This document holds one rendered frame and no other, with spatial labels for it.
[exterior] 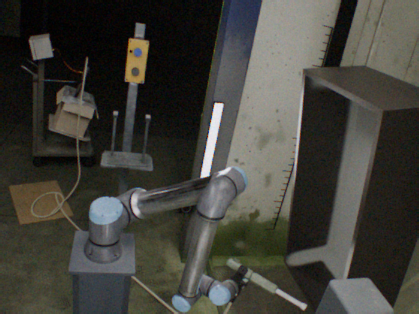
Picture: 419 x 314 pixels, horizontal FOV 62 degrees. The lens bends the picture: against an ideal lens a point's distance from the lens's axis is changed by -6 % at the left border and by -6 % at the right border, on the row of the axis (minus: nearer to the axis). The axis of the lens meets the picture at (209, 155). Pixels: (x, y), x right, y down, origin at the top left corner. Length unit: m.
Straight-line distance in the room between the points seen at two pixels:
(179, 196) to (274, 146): 1.07
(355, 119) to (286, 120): 0.56
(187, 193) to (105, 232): 0.43
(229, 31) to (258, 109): 0.53
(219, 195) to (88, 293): 0.87
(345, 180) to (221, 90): 0.90
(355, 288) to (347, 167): 1.82
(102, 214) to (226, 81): 1.09
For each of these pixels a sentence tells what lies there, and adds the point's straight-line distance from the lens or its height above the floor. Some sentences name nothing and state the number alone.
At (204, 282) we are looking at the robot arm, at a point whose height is 0.64.
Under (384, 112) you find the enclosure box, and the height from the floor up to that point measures 1.63.
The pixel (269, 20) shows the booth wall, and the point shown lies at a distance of 2.26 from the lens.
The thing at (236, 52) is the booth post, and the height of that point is 1.59.
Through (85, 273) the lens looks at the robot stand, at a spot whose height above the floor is 0.63.
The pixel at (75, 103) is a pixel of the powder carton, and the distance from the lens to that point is 3.74.
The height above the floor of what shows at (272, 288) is 0.55.
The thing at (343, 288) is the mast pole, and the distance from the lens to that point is 0.38.
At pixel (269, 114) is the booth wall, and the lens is 2.40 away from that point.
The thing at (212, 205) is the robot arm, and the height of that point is 1.16.
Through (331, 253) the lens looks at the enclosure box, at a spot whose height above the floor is 0.53.
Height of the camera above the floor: 1.86
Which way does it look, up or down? 23 degrees down
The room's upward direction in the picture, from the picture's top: 11 degrees clockwise
